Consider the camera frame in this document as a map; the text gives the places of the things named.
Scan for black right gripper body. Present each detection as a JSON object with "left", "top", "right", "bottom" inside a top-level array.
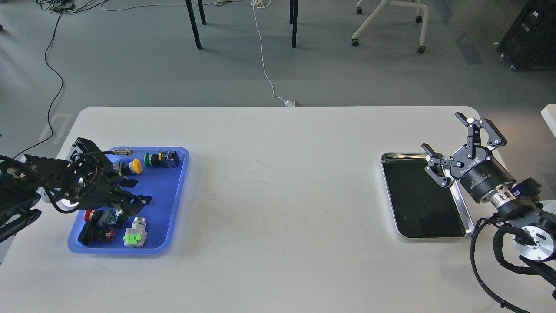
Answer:
[{"left": 425, "top": 120, "right": 516, "bottom": 203}]

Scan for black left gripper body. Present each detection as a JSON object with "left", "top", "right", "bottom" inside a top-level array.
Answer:
[{"left": 65, "top": 137, "right": 139, "bottom": 213}]

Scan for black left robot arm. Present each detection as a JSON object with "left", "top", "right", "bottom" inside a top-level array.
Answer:
[{"left": 1, "top": 137, "right": 152, "bottom": 240}]

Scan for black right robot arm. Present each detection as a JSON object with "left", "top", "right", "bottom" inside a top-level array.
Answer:
[{"left": 422, "top": 112, "right": 556, "bottom": 313}]

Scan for blue plastic tray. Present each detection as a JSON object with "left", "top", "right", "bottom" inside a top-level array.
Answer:
[{"left": 67, "top": 146, "right": 189, "bottom": 256}]

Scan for silver metal tray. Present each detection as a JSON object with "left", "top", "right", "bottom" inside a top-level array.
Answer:
[{"left": 381, "top": 152, "right": 474, "bottom": 240}]

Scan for white table edge right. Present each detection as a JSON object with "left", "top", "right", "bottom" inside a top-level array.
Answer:
[{"left": 541, "top": 103, "right": 556, "bottom": 137}]

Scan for black equipment case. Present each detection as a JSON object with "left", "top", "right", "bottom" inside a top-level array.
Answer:
[{"left": 496, "top": 0, "right": 556, "bottom": 71}]

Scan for white wheeled chair base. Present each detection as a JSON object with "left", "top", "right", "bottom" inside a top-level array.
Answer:
[{"left": 351, "top": 0, "right": 429, "bottom": 54}]

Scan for black table legs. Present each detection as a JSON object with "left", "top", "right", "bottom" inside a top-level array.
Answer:
[{"left": 185, "top": 0, "right": 299, "bottom": 50}]

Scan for yellow push button switch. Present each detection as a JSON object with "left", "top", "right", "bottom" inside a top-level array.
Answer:
[{"left": 113, "top": 159, "right": 142, "bottom": 176}]

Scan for green white selector switch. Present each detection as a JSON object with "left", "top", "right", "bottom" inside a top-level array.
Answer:
[{"left": 123, "top": 216, "right": 148, "bottom": 248}]

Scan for red push button switch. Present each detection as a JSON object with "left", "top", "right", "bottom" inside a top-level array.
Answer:
[{"left": 77, "top": 208, "right": 126, "bottom": 246}]

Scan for green push button switch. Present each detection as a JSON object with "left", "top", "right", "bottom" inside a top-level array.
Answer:
[{"left": 143, "top": 150, "right": 179, "bottom": 168}]

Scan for black floor cable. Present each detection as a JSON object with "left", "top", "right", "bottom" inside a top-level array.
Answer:
[{"left": 13, "top": 0, "right": 96, "bottom": 159}]

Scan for white power cable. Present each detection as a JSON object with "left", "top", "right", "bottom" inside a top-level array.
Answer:
[{"left": 100, "top": 0, "right": 296, "bottom": 107}]

